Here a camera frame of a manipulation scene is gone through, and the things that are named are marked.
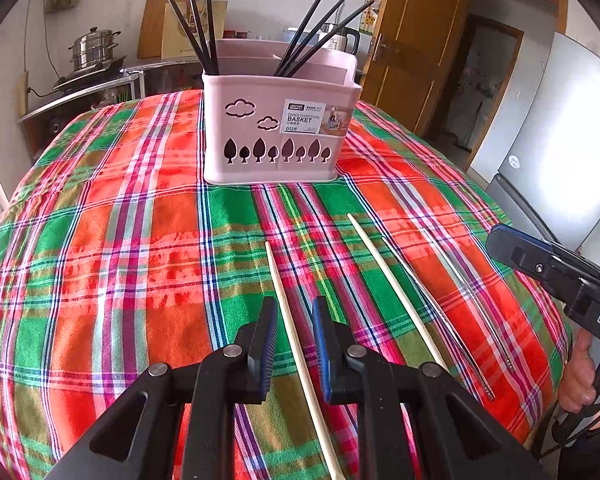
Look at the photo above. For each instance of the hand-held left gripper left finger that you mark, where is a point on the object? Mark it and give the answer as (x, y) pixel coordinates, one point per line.
(262, 350)

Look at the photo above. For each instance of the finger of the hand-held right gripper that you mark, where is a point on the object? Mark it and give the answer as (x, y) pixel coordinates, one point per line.
(530, 241)
(530, 262)

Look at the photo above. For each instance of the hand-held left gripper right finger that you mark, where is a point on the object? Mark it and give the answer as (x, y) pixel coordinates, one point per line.
(327, 355)

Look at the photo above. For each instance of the cream wooden chopstick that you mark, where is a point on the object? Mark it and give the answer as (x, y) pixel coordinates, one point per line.
(295, 340)
(395, 287)

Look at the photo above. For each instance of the silver metal chopstick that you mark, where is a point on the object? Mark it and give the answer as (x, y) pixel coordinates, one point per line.
(458, 350)
(481, 320)

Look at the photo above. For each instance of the pink plastic utensil basket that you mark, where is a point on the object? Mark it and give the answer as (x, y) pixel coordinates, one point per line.
(270, 172)

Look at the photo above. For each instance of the black chopstick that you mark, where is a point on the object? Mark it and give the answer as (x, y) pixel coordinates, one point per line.
(211, 15)
(330, 38)
(314, 35)
(182, 22)
(306, 24)
(197, 15)

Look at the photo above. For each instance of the person's right hand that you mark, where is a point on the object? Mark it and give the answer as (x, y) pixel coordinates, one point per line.
(575, 380)

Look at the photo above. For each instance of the grey refrigerator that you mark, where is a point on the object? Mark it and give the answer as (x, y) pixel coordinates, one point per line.
(555, 135)

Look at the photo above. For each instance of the plaid tablecloth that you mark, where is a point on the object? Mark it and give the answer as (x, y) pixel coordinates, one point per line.
(105, 260)

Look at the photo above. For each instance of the wooden door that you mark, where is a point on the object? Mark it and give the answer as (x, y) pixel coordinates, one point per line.
(420, 35)

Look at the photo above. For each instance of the white electric kettle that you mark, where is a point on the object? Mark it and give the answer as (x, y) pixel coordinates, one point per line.
(347, 40)

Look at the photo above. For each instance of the metal side counter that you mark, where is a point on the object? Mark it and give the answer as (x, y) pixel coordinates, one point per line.
(70, 101)

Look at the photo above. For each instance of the blue white plastic container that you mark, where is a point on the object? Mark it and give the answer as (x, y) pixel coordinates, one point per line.
(291, 35)

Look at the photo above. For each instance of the black cooker stove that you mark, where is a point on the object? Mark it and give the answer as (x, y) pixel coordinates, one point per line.
(80, 80)

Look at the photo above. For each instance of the wooden cutting board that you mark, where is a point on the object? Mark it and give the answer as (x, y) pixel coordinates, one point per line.
(152, 25)

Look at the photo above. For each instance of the steel steamer pot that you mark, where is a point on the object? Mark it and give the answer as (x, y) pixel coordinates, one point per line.
(92, 50)

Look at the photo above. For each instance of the wall power socket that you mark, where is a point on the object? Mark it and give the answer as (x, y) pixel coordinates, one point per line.
(23, 92)

